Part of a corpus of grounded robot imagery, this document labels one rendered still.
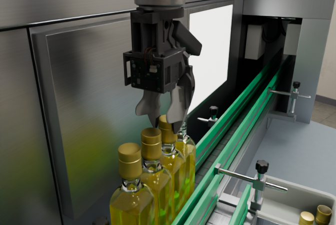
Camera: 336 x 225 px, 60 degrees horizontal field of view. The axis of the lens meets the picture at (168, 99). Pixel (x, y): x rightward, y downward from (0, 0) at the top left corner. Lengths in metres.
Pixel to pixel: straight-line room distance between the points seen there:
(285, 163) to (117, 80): 0.81
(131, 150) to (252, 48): 1.26
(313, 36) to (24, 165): 1.25
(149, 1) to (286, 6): 1.08
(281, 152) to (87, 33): 0.97
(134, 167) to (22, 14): 0.26
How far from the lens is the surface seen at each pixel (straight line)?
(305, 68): 1.48
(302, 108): 1.54
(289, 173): 1.16
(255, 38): 1.61
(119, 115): 0.61
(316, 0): 1.43
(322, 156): 1.32
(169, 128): 0.51
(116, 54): 0.57
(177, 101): 0.48
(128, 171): 0.44
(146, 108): 0.51
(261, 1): 1.46
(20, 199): 0.54
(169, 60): 0.42
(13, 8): 0.43
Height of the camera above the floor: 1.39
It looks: 22 degrees down
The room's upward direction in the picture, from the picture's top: straight up
